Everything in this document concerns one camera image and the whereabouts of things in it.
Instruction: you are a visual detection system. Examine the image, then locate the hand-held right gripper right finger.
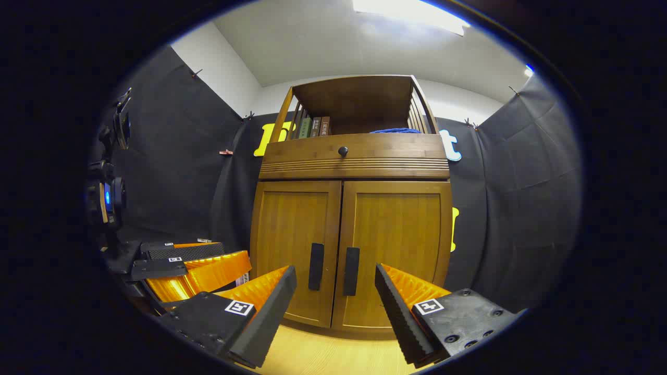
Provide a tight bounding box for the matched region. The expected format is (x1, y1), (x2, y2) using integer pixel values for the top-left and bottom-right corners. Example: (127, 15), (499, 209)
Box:
(374, 263), (522, 369)

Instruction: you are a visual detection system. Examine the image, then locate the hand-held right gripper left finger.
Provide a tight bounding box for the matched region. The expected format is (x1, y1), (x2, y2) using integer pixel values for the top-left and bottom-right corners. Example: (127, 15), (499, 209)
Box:
(156, 265), (298, 369)

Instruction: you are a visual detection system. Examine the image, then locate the wooden cabinet door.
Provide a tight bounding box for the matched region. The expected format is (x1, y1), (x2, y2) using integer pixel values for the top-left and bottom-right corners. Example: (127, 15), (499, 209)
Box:
(250, 181), (342, 329)
(332, 181), (453, 334)

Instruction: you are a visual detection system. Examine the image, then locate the wooden double-door shoe cabinet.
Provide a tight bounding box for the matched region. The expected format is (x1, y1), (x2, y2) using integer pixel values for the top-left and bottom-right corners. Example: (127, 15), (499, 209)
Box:
(249, 74), (454, 334)

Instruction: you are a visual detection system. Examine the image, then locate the wooden drawer with black knob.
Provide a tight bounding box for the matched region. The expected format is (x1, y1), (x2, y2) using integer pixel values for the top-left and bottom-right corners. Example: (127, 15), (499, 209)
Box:
(259, 134), (450, 180)

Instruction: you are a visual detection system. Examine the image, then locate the ceiling light panel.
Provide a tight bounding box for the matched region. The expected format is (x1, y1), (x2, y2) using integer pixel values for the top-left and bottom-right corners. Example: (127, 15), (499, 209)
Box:
(353, 0), (471, 36)

